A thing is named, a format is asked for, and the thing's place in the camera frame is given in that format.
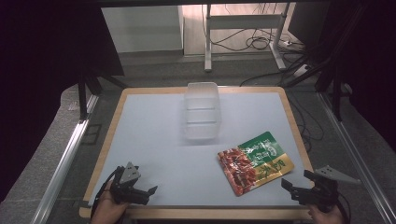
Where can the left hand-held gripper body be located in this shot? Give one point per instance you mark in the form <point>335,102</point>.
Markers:
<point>126,191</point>

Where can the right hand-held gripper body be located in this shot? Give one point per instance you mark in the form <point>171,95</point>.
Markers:
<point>323,194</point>

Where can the red and green snack packet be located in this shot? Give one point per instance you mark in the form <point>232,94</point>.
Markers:
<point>252,163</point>

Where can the translucent plastic container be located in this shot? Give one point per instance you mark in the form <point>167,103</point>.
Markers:
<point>201,115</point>

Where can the person's right hand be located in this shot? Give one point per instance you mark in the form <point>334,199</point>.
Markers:
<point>325,217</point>

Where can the person's left hand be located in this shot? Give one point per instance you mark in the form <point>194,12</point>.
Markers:
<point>106,211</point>

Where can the dark square floor plate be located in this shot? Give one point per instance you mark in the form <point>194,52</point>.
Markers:
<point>91,134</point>

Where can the black metal stand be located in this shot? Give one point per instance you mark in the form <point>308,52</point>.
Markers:
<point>336,93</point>
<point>82,99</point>

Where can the white power strip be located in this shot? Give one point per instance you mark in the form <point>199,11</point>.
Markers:
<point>300,70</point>

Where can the dark curtain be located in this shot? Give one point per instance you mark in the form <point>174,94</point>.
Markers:
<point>376,71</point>
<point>46,62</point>

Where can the white cabinet panel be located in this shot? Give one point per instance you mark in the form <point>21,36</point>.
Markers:
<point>141,29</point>

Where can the aluminium rail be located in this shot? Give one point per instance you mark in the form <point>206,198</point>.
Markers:
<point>63,165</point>
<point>358,149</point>

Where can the white desk frame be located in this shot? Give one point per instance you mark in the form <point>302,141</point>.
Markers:
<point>244,21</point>

